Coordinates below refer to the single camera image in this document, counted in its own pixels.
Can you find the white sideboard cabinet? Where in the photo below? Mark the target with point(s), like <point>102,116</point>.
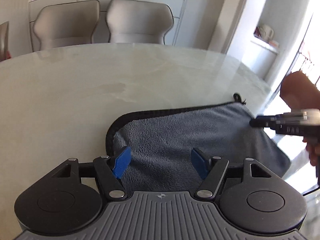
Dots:
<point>102,34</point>

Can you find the white low side cabinet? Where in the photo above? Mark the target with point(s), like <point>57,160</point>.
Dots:
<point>264,57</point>

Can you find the right beige dining chair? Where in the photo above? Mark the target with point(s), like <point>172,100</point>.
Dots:
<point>130,21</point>

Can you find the chair with red cloth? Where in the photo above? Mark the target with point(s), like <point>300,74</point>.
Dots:
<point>4,49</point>

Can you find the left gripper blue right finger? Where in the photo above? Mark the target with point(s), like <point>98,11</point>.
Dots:
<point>201,162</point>

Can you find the brown leather chair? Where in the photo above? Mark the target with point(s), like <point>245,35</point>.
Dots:
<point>298,92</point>

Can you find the right hand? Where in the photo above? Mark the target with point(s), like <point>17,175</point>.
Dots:
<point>313,151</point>

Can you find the beige dining chair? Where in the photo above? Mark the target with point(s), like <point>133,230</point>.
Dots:
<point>130,21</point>
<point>67,24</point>

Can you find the grey microfibre towel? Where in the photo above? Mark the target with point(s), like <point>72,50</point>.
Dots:
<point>161,142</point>

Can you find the left beige dining chair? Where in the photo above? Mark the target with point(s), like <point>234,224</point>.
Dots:
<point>67,24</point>

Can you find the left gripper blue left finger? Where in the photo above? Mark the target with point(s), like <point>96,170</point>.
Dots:
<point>121,161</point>

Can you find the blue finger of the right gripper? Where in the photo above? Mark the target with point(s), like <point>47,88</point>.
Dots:
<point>263,121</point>

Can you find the white kettle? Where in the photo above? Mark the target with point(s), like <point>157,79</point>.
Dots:
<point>266,32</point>

